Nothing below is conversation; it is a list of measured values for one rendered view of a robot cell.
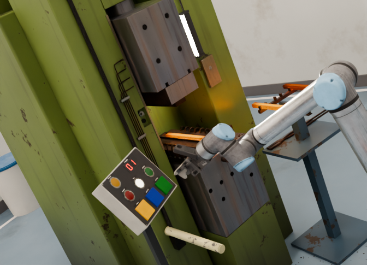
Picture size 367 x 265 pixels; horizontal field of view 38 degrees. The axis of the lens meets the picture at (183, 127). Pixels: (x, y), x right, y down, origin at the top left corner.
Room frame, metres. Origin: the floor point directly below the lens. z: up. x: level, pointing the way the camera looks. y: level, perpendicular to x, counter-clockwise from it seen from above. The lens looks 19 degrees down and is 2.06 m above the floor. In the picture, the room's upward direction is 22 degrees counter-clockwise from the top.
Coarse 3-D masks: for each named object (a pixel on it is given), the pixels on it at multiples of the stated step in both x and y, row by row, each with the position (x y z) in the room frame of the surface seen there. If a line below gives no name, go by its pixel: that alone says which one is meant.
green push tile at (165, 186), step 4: (160, 180) 2.35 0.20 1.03; (164, 180) 2.37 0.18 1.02; (156, 184) 2.32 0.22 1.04; (160, 184) 2.33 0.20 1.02; (164, 184) 2.35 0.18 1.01; (168, 184) 2.36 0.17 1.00; (160, 188) 2.32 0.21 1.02; (164, 188) 2.33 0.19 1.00; (168, 188) 2.34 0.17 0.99; (164, 192) 2.31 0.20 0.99
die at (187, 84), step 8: (192, 72) 2.76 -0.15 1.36; (184, 80) 2.72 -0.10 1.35; (192, 80) 2.75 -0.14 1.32; (168, 88) 2.66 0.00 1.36; (176, 88) 2.69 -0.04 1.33; (184, 88) 2.71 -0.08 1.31; (192, 88) 2.74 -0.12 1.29; (144, 96) 2.84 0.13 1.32; (152, 96) 2.77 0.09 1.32; (160, 96) 2.71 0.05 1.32; (168, 96) 2.65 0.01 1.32; (176, 96) 2.68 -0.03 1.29; (184, 96) 2.70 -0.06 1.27; (168, 104) 2.68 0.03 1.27
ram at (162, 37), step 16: (160, 0) 2.77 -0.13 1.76; (128, 16) 2.63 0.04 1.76; (144, 16) 2.68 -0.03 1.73; (160, 16) 2.73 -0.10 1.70; (176, 16) 2.78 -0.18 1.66; (128, 32) 2.66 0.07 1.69; (144, 32) 2.66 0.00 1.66; (160, 32) 2.71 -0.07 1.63; (176, 32) 2.76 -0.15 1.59; (128, 48) 2.70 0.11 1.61; (144, 48) 2.64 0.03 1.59; (160, 48) 2.69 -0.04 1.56; (176, 48) 2.74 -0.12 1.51; (144, 64) 2.64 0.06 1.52; (160, 64) 2.67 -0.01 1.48; (176, 64) 2.72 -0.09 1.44; (192, 64) 2.77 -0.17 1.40; (144, 80) 2.69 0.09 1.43; (160, 80) 2.65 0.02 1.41; (176, 80) 2.70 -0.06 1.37
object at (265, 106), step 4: (252, 104) 2.97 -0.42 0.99; (256, 104) 2.94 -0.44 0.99; (260, 104) 2.92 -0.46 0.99; (264, 104) 2.89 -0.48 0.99; (268, 104) 2.87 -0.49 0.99; (272, 104) 2.84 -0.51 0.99; (276, 104) 2.82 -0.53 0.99; (264, 108) 2.88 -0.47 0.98; (268, 108) 2.85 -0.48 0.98; (272, 108) 2.82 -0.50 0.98; (276, 108) 2.79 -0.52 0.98
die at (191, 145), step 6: (168, 132) 3.05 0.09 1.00; (174, 132) 3.03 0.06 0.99; (180, 132) 2.99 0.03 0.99; (186, 132) 2.95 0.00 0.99; (192, 132) 2.92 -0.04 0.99; (198, 132) 2.88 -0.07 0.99; (162, 138) 3.02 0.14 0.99; (168, 138) 2.97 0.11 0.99; (174, 138) 2.92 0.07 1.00; (180, 138) 2.88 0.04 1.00; (186, 138) 2.84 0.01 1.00; (186, 144) 2.78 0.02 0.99; (192, 144) 2.75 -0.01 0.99; (180, 156) 2.75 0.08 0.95; (186, 156) 2.70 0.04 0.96
